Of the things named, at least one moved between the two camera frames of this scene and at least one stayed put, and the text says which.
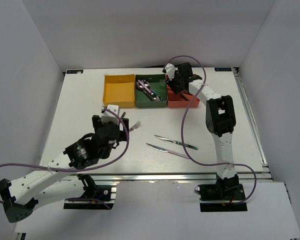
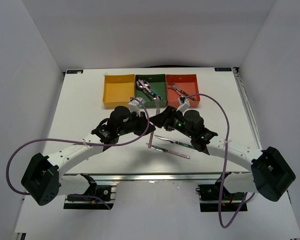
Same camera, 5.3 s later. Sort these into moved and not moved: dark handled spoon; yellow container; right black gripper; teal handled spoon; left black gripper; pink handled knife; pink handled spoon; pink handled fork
Moved: pink handled fork; teal handled spoon; dark handled spoon; left black gripper; right black gripper
Not moved: pink handled knife; pink handled spoon; yellow container
